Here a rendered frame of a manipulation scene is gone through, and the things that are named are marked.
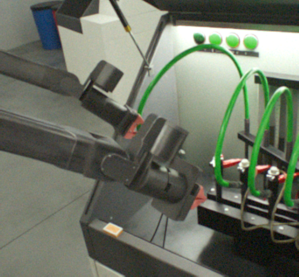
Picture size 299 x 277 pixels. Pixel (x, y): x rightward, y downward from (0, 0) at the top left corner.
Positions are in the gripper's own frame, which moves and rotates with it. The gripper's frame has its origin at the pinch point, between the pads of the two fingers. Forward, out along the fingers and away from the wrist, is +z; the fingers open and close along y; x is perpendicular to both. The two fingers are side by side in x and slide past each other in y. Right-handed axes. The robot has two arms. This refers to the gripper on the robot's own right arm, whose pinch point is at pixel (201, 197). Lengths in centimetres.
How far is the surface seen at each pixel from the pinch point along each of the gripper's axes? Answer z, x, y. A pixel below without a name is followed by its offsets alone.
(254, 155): 10.1, -0.7, 12.5
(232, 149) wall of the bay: 55, 34, 16
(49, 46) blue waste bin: 246, 594, 77
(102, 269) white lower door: 28, 41, -39
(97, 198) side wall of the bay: 15.4, 44.0, -17.5
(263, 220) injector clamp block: 37.4, 3.6, -0.5
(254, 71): 13.1, 11.0, 32.0
